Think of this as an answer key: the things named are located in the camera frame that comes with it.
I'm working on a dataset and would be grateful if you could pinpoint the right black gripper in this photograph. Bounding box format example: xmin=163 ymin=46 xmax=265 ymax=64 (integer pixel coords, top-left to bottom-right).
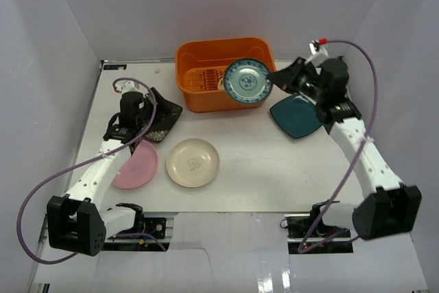
xmin=268 ymin=57 xmax=327 ymax=103

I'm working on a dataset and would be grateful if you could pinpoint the black floral square plate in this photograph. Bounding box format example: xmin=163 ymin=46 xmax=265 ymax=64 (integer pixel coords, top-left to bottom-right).
xmin=140 ymin=86 xmax=183 ymax=143

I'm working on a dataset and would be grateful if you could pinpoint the teal square plate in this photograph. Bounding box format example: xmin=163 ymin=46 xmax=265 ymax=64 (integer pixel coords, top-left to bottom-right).
xmin=270 ymin=93 xmax=322 ymax=139

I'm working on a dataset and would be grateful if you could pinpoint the blue patterned porcelain plate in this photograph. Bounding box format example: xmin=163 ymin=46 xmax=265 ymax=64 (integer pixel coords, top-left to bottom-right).
xmin=223 ymin=58 xmax=272 ymax=105

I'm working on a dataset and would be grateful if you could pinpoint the cream plate with bear print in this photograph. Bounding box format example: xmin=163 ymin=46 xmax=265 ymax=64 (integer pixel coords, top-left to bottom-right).
xmin=165 ymin=139 xmax=220 ymax=189

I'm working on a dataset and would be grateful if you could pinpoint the pink round plate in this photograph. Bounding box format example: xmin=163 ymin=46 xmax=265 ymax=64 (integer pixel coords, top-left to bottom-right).
xmin=112 ymin=141 xmax=158 ymax=190

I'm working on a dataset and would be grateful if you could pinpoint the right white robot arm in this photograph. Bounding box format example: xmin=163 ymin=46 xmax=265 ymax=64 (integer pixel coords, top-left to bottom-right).
xmin=268 ymin=58 xmax=422 ymax=240

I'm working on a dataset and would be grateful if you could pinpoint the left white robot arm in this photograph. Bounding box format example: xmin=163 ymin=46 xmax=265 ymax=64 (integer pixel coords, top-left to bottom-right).
xmin=47 ymin=87 xmax=182 ymax=256

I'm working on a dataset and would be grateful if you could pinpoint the orange plastic bin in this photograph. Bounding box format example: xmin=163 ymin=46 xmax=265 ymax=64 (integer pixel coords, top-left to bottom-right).
xmin=176 ymin=37 xmax=275 ymax=113

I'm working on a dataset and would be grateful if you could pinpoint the left dark corner label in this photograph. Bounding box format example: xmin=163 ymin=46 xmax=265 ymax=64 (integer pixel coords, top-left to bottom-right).
xmin=103 ymin=65 xmax=127 ymax=71

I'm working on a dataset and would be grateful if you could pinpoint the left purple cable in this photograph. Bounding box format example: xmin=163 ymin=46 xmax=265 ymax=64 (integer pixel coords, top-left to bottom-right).
xmin=16 ymin=78 xmax=169 ymax=266

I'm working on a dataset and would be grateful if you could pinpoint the purple cable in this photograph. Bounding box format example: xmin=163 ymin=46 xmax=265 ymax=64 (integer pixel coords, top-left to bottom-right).
xmin=16 ymin=78 xmax=169 ymax=266
xmin=297 ymin=38 xmax=379 ymax=255

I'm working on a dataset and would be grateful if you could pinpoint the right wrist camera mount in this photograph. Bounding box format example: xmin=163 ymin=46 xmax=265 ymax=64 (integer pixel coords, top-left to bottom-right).
xmin=305 ymin=38 xmax=329 ymax=67

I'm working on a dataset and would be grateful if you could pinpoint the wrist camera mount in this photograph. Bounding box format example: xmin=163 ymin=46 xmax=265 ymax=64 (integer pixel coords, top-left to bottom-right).
xmin=305 ymin=38 xmax=329 ymax=67
xmin=114 ymin=80 xmax=139 ymax=94

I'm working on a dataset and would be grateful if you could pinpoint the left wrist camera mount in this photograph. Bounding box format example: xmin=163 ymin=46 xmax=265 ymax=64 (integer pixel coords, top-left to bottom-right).
xmin=114 ymin=80 xmax=139 ymax=94

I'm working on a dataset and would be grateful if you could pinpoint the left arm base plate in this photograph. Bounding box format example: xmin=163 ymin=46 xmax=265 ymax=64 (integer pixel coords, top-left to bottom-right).
xmin=114 ymin=217 xmax=167 ymax=240

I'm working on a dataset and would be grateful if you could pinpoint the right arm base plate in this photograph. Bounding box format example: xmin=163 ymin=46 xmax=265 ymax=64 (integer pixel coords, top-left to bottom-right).
xmin=280 ymin=213 xmax=354 ymax=255

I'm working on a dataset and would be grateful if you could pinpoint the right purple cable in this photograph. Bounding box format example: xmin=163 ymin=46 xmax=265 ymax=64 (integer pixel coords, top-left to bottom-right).
xmin=297 ymin=38 xmax=379 ymax=255

